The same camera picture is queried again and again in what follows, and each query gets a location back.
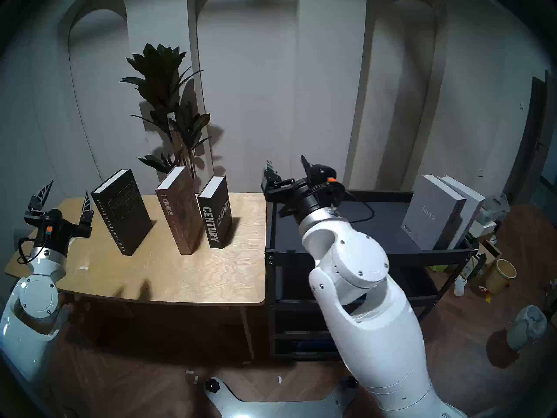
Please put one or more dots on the black star knob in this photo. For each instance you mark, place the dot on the black star knob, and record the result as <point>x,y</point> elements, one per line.
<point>350,382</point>
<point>211,384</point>

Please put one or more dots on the light wooden table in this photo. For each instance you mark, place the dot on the light wooden table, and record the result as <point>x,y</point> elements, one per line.
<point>196,278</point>

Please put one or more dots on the black metal shelf cart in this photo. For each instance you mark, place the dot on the black metal shelf cart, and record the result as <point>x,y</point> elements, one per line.
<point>391,234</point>

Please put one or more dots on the white trash bag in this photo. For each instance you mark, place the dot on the white trash bag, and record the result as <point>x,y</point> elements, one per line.
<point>526,328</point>

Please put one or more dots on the dark blue flat bin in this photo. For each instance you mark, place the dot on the dark blue flat bin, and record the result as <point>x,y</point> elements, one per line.
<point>313,345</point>

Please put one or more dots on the grey ianra book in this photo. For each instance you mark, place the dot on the grey ianra book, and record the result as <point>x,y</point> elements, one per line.
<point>428,212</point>

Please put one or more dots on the brown Homes book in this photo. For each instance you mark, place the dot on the brown Homes book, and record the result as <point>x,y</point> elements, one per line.
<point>182,217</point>

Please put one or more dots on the white Design Hotels Yearbook book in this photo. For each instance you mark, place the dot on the white Design Hotels Yearbook book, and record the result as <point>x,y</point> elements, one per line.
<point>470,203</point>

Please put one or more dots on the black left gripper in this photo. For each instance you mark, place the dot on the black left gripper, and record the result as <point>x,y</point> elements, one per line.
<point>54,232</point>

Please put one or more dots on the pale green basin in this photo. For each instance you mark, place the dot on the pale green basin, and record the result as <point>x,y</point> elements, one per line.
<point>438,268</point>

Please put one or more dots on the tall green leafy plant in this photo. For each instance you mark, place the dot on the tall green leafy plant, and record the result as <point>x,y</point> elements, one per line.
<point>159,82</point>

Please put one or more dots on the black Crime and Punishment book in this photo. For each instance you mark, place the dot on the black Crime and Punishment book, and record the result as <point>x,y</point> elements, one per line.
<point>124,212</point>

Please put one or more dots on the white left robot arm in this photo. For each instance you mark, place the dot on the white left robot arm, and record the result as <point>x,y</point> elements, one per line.
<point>32,304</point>

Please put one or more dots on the clear plastic storage box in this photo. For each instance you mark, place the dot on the clear plastic storage box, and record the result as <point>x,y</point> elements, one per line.
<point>496,208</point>

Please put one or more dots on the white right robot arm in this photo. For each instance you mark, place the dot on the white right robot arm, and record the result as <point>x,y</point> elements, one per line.
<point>370,299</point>

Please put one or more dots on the black Century book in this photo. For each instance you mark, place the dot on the black Century book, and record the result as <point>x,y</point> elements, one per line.
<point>213,221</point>

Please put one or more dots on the brown cardboard box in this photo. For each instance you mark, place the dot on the brown cardboard box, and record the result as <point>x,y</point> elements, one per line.
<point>489,251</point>

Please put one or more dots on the grey metal robot base plate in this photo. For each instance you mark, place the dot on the grey metal robot base plate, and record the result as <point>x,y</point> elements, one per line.
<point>278,408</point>

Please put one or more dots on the dark brown door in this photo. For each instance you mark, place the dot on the dark brown door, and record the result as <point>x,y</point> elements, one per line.
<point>528,138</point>

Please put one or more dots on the white plastic bottle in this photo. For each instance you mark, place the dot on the white plastic bottle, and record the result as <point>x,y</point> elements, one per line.
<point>460,287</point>

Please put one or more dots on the green white carton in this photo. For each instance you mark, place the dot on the green white carton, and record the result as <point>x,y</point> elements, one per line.
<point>474,264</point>

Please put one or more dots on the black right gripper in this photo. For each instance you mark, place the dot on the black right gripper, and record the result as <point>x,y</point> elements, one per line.
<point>304,195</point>

